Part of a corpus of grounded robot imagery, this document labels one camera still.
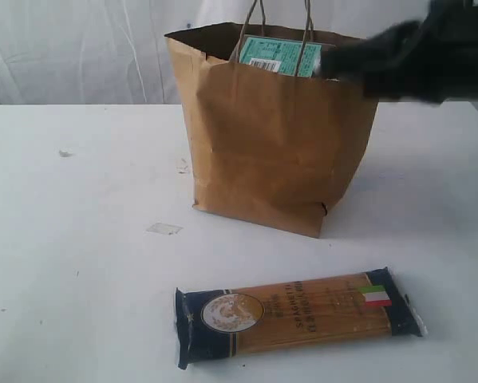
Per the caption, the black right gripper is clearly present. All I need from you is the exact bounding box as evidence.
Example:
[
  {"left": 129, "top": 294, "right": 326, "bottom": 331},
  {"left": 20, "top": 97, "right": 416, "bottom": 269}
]
[{"left": 320, "top": 1, "right": 478, "bottom": 103}]

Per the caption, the clear jar with gold lid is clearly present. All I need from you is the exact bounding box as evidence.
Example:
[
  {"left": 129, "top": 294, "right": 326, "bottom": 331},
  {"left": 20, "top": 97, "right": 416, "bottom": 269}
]
[{"left": 239, "top": 34, "right": 333, "bottom": 78}]

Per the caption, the spaghetti packet with Italian flag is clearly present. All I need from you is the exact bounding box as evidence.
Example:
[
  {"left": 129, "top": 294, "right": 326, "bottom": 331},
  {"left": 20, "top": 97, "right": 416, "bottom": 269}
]
[{"left": 175, "top": 268, "right": 424, "bottom": 369}]

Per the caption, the brown paper shopping bag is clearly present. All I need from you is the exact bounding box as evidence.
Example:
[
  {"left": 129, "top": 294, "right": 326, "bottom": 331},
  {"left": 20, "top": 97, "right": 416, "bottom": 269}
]
[{"left": 166, "top": 18, "right": 377, "bottom": 238}]

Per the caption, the clear tape scrap on table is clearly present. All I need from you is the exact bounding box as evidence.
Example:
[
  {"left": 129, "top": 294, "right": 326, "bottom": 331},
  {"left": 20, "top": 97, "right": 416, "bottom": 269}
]
[{"left": 146, "top": 223, "right": 183, "bottom": 235}]

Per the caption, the white backdrop curtain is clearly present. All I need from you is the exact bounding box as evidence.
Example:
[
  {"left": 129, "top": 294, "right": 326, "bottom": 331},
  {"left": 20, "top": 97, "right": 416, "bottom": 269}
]
[{"left": 0, "top": 1, "right": 430, "bottom": 105}]

